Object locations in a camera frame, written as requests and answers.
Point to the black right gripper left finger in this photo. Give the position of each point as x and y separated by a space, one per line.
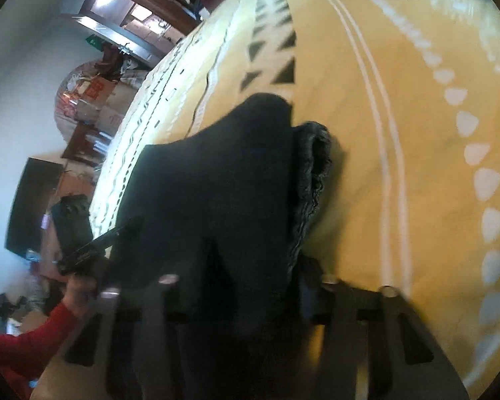
127 349

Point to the person left hand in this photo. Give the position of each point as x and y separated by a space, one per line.
79 292

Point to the cardboard box red print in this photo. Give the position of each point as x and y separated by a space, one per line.
93 109

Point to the yellow patterned bedspread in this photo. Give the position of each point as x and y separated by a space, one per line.
409 92

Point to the dark blue denim pants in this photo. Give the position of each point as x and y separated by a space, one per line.
227 210

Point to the red sleeved forearm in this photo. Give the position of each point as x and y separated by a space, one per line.
24 358

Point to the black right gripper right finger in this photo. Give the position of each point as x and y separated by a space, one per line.
373 340

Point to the black flat screen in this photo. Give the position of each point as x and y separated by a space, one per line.
37 185

